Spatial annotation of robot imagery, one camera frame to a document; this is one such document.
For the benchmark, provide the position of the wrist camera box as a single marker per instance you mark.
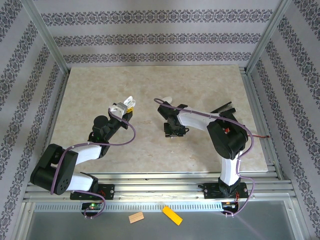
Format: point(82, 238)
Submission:
point(168, 99)
point(117, 108)

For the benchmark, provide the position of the grey metal tray panel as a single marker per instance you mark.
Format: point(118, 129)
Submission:
point(225, 227)

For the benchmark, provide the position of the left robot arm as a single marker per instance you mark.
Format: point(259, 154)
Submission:
point(87, 151)

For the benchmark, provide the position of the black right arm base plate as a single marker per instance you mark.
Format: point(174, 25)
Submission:
point(211, 190)

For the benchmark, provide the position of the aluminium base rail bed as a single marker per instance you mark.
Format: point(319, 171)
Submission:
point(162, 187)

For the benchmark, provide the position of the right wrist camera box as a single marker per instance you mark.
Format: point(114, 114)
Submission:
point(168, 99)

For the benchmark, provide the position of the left controller box green light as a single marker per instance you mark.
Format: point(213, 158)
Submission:
point(92, 206)

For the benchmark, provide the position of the aluminium left upright post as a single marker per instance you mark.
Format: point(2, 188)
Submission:
point(46, 37)

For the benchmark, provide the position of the aluminium right side rail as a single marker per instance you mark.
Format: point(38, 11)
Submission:
point(256, 100)

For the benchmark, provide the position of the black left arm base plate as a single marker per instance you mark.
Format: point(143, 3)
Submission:
point(107, 192)

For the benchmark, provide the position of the aluminium left side rail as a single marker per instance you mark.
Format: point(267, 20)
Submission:
point(59, 100)

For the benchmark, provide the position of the aluminium upright post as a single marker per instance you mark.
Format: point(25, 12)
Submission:
point(267, 37)
point(46, 37)

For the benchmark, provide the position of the yellow rectangular block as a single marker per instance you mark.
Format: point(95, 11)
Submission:
point(172, 215)

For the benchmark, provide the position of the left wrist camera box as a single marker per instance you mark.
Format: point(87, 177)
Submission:
point(117, 108)

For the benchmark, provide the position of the aluminium rail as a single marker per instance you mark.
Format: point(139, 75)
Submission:
point(256, 100)
point(59, 100)

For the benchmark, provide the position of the aluminium right upright post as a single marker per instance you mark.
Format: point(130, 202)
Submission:
point(267, 37)

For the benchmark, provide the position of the black forked bracket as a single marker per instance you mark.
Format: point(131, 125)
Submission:
point(227, 107)

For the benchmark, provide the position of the small wooden block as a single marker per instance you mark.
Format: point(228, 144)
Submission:
point(136, 217)

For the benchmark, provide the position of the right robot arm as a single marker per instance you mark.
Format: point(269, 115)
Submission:
point(228, 172)

